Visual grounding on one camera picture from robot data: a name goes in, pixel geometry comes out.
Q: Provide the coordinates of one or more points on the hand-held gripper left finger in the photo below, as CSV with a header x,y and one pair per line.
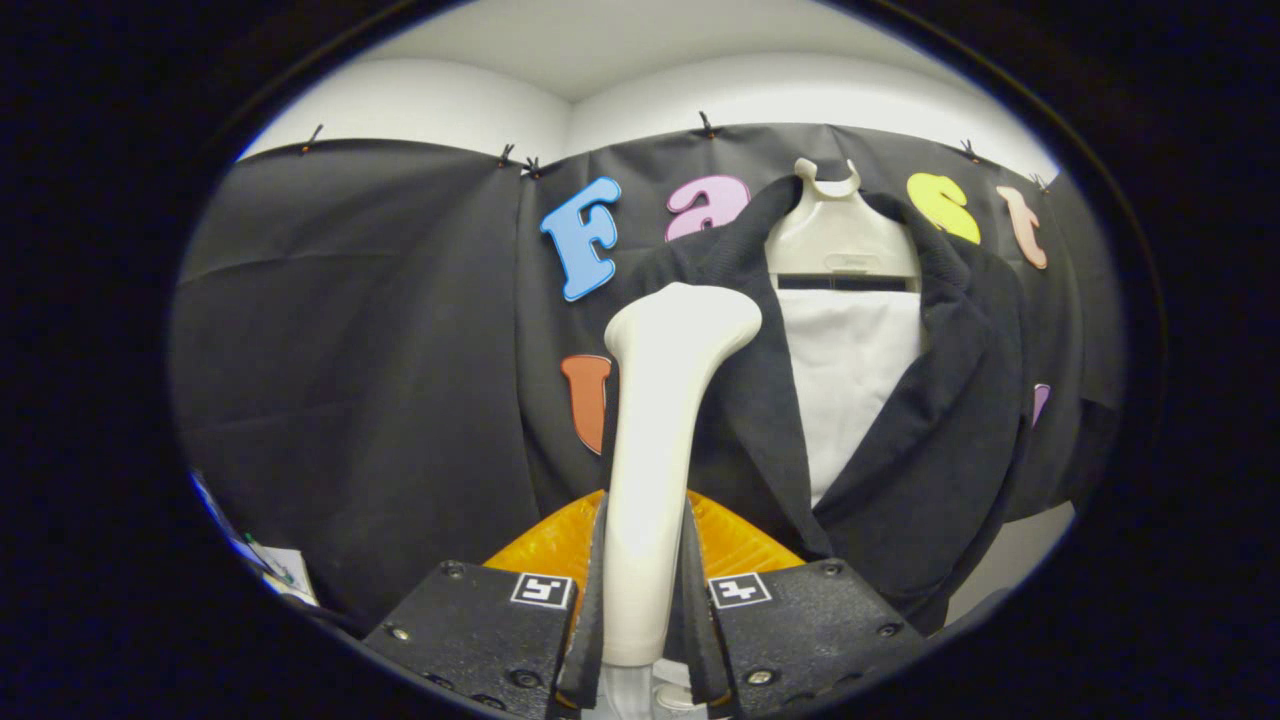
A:
x,y
480,630

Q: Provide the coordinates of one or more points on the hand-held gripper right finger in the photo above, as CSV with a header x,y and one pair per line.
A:
x,y
800,630

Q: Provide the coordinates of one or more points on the black suit jacket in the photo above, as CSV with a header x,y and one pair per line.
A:
x,y
940,450

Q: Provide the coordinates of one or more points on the white shirt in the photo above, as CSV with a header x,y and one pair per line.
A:
x,y
850,380

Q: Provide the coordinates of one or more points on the black backdrop cloth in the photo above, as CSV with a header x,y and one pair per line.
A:
x,y
350,350

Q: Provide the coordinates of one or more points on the white plastic hanger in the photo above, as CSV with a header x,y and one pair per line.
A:
x,y
840,240

